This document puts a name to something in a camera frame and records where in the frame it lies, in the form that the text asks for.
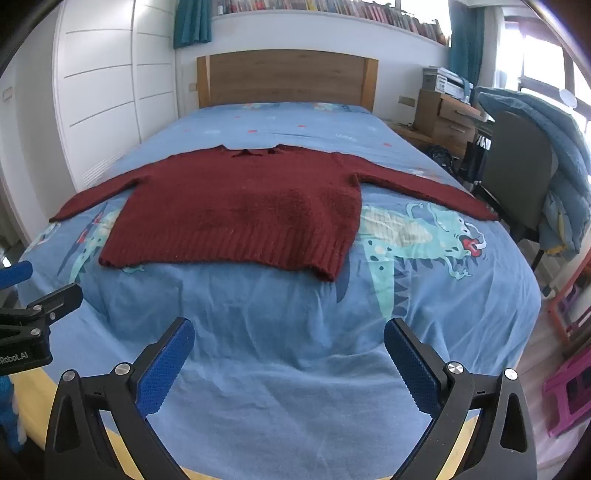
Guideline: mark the white wardrobe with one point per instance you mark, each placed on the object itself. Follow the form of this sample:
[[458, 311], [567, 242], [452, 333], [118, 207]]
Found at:
[[115, 92]]

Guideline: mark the wooden drawer unit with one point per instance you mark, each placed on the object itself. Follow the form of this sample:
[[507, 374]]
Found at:
[[445, 120]]

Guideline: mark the dark red knitted sweater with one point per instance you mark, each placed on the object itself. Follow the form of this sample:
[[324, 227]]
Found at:
[[231, 207]]

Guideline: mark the black bag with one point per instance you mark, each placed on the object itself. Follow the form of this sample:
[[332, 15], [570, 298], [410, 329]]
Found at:
[[473, 159]]

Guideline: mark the white round lamp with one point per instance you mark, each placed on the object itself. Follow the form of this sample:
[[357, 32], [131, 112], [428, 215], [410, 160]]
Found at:
[[568, 98]]

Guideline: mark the orange metal rack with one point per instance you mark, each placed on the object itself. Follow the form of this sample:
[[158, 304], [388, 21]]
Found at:
[[575, 295]]

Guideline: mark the grey office chair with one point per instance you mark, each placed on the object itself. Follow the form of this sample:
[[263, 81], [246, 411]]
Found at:
[[517, 170]]

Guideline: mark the grey printer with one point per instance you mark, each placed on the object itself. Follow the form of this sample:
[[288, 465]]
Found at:
[[445, 81]]

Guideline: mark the pink plastic stool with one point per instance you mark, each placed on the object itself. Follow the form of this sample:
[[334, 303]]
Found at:
[[570, 392]]

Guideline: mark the wooden headboard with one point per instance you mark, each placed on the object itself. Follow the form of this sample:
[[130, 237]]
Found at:
[[286, 78]]

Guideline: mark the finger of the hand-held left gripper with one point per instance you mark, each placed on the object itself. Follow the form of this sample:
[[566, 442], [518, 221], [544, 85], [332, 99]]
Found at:
[[16, 273], [55, 302]]

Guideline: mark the teal curtain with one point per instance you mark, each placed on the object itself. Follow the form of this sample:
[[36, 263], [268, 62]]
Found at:
[[464, 41], [191, 23]]

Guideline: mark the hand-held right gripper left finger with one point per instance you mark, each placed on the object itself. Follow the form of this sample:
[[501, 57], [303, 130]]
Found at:
[[166, 369]]

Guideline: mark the wooden nightstand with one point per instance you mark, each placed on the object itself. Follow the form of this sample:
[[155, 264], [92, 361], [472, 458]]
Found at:
[[408, 134]]

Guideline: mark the row of books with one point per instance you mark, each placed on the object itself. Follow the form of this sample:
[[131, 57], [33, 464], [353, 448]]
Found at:
[[332, 7]]

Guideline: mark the blue dragon print bed sheet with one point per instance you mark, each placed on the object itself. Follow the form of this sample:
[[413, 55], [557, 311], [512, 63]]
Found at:
[[277, 346]]

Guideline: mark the blue quilt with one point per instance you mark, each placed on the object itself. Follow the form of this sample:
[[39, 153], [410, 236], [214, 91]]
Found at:
[[563, 152]]

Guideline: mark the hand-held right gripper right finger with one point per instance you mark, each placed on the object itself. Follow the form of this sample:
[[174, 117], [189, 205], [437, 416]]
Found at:
[[415, 369]]

